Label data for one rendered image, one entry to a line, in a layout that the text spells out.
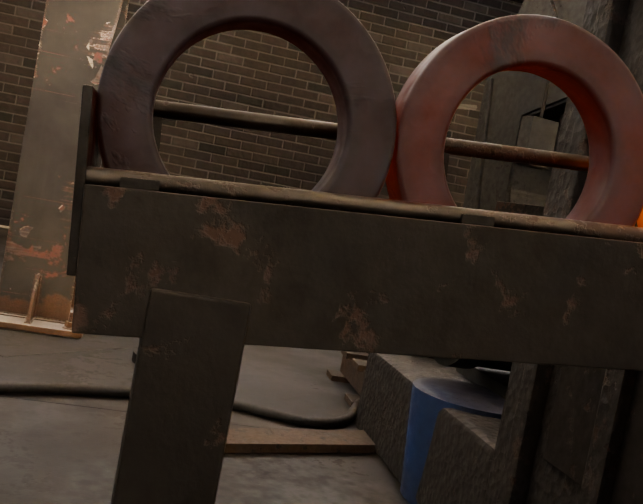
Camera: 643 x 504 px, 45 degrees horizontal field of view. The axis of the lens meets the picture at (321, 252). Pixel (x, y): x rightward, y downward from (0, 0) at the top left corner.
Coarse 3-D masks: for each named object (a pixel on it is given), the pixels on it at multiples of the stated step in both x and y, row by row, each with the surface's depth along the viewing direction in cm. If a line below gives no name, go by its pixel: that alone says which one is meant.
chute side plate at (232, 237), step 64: (128, 192) 44; (128, 256) 44; (192, 256) 45; (256, 256) 46; (320, 256) 47; (384, 256) 47; (448, 256) 48; (512, 256) 49; (576, 256) 50; (640, 256) 51; (128, 320) 45; (256, 320) 46; (320, 320) 47; (384, 320) 48; (448, 320) 49; (512, 320) 50; (576, 320) 50; (640, 320) 51
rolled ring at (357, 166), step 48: (192, 0) 46; (240, 0) 47; (288, 0) 47; (336, 0) 48; (144, 48) 46; (336, 48) 48; (144, 96) 46; (336, 96) 51; (384, 96) 49; (144, 144) 46; (336, 144) 52; (384, 144) 49; (336, 192) 49
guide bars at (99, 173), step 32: (192, 192) 45; (224, 192) 46; (256, 192) 46; (288, 192) 47; (320, 192) 47; (480, 224) 49; (512, 224) 50; (544, 224) 50; (576, 224) 51; (608, 224) 51
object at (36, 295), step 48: (48, 0) 279; (96, 0) 282; (48, 48) 280; (96, 48) 282; (48, 96) 282; (48, 144) 283; (48, 192) 285; (48, 240) 286; (0, 288) 285; (48, 288) 288
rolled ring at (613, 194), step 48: (480, 48) 50; (528, 48) 51; (576, 48) 52; (432, 96) 50; (576, 96) 54; (624, 96) 53; (432, 144) 50; (624, 144) 53; (432, 192) 50; (624, 192) 53
